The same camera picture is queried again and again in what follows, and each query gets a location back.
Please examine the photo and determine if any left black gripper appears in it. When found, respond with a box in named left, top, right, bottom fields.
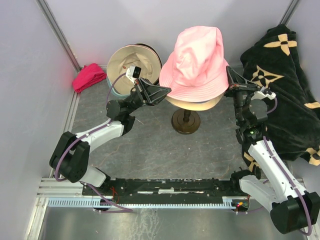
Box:
left=124, top=77, right=173, bottom=116

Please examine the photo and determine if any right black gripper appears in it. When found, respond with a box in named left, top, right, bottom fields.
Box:
left=223, top=66, right=260, bottom=125

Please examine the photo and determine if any pink beige bucket hat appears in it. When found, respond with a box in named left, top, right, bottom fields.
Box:
left=159, top=25, right=229, bottom=102

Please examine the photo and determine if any peach bucket hat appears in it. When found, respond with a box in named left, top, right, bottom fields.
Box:
left=165, top=94, right=223, bottom=111

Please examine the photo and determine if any blue bucket hat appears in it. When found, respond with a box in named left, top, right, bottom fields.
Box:
left=189, top=99, right=212, bottom=105

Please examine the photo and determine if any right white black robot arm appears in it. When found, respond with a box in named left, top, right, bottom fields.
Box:
left=224, top=66, right=320, bottom=236

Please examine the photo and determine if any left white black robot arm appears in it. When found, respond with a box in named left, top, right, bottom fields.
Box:
left=49, top=77, right=171, bottom=195

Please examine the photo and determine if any teal plastic basket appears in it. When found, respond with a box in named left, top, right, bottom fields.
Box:
left=106, top=77, right=129, bottom=99

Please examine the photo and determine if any beige hat in basket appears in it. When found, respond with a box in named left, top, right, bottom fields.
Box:
left=106, top=43, right=162, bottom=97

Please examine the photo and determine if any dark wooden hat stand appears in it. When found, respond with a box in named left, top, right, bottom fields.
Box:
left=171, top=108, right=201, bottom=135

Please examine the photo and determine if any black floral blanket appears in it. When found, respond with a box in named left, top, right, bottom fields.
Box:
left=240, top=24, right=320, bottom=166

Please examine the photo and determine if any red cloth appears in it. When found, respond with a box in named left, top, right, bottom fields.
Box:
left=72, top=63, right=107, bottom=93

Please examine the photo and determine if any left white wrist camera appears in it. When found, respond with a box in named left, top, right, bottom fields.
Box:
left=125, top=65, right=142, bottom=83

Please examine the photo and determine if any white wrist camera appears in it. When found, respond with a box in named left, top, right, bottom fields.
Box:
left=251, top=88, right=276, bottom=101
left=125, top=65, right=142, bottom=83

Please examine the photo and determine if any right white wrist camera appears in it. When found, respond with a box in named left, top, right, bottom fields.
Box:
left=251, top=88, right=276, bottom=101

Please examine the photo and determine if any right aluminium frame post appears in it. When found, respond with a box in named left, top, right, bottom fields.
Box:
left=279, top=0, right=301, bottom=25

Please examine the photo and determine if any aluminium frame post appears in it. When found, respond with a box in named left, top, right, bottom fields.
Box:
left=279, top=0, right=301, bottom=25
left=36, top=0, right=82, bottom=72

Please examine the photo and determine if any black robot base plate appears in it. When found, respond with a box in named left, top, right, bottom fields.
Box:
left=96, top=178, right=248, bottom=204

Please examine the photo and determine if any left aluminium frame post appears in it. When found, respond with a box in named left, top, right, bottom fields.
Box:
left=36, top=0, right=82, bottom=72

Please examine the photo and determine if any light blue cable duct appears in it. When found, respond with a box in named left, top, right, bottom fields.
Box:
left=47, top=197, right=236, bottom=210

